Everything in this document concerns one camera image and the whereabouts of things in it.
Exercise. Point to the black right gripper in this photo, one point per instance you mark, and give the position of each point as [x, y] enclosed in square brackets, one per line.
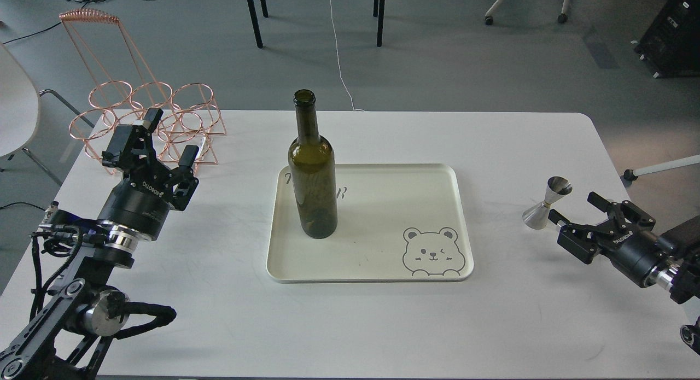
[642, 257]

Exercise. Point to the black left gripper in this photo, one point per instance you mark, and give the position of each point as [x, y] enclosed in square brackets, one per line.
[131, 151]

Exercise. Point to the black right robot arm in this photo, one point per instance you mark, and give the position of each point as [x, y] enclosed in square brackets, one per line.
[683, 239]

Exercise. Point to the black equipment case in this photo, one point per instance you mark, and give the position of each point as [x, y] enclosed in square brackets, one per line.
[670, 46]

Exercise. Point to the copper wire bottle rack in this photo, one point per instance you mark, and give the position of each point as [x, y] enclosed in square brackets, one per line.
[191, 115]

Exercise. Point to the white office chair base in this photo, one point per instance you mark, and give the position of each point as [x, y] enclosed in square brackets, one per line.
[510, 10]

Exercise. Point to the white chair leg with caster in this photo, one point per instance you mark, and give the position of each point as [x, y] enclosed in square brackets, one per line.
[633, 174]

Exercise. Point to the cream bear serving tray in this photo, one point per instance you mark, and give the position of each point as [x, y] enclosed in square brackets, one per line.
[397, 222]

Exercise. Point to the steel double jigger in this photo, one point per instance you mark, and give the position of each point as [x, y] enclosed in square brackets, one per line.
[536, 217]

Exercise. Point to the white chair at left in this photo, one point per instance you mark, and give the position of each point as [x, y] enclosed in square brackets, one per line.
[20, 110]

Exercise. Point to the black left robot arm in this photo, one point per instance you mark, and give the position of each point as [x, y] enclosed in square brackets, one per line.
[75, 314]

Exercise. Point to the dark green wine bottle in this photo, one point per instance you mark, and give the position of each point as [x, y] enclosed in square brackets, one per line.
[312, 167]

